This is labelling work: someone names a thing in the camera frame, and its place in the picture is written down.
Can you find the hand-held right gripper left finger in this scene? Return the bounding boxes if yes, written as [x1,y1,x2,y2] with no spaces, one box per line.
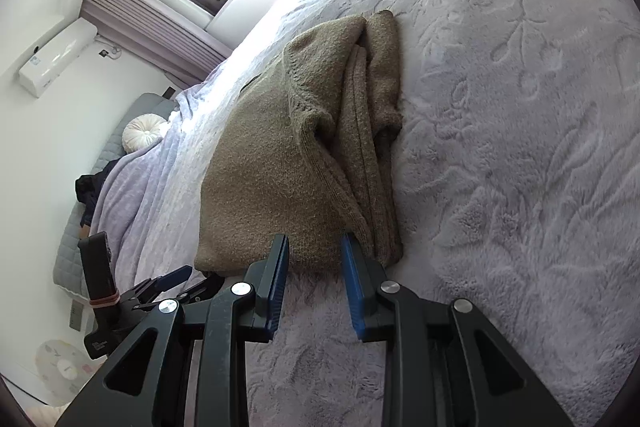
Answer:
[57,234,291,427]

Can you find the round white pillow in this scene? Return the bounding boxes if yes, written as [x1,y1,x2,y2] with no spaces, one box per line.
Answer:
[121,113,168,154]

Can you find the brown knit sweater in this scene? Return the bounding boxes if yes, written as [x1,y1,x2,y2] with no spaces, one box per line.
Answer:
[194,9,405,275]

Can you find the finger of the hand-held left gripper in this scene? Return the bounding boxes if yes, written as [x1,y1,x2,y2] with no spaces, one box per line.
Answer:
[176,275,226,306]
[131,265,194,309]

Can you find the white air conditioner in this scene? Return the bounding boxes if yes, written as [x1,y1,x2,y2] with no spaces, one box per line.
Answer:
[19,18,98,98]

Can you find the lavender embossed bed blanket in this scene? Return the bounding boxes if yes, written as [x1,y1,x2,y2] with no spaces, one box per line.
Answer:
[80,0,636,427]

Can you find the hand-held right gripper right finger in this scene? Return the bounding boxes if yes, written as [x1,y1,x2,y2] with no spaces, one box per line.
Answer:
[340,232,573,427]

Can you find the mauve pleated curtain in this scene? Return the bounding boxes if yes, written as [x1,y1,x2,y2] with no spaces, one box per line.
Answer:
[80,0,233,90]

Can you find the round white fan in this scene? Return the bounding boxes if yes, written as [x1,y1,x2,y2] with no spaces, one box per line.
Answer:
[37,339,96,398]

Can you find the dark cloth pile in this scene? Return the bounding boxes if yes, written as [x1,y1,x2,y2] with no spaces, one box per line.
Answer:
[75,159,121,228]

